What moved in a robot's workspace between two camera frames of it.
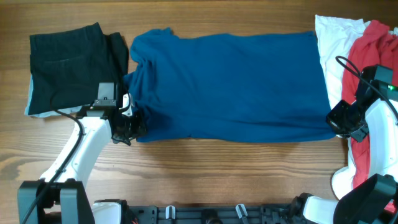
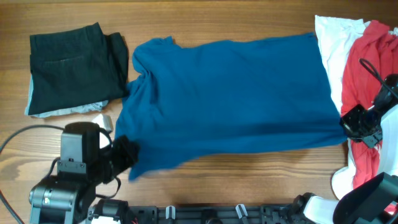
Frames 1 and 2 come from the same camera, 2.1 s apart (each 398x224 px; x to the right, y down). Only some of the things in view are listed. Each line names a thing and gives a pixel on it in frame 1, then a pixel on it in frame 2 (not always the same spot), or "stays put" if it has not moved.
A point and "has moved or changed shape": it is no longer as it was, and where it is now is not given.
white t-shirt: x=336 y=35 stays put
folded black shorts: x=68 y=66 stays put
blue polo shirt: x=201 y=88 has moved or changed shape
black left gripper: x=130 y=130 -> x=123 y=152
